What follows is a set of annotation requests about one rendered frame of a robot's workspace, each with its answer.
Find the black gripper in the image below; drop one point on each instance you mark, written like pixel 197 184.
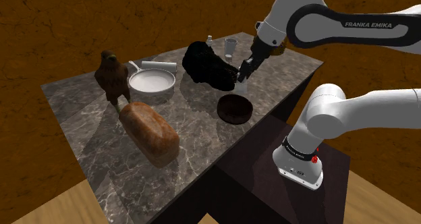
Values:
pixel 260 50

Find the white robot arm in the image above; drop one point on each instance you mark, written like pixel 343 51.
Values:
pixel 332 114

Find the tall clear glass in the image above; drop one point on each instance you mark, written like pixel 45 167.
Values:
pixel 231 45

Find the small white bottle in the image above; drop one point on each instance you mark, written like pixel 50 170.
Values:
pixel 209 40

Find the black lumpy object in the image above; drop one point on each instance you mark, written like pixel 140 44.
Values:
pixel 207 67

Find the dark brown bowl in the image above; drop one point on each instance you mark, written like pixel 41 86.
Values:
pixel 234 109

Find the marble top table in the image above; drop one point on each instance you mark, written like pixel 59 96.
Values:
pixel 204 131

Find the white frying pan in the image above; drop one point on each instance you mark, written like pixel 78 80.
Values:
pixel 152 81

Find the dark robot stand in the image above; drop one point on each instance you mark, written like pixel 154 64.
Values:
pixel 263 170

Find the brown bread loaf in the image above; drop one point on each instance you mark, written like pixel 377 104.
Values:
pixel 149 133

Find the brown eagle figure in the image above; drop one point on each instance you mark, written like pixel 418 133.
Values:
pixel 111 77

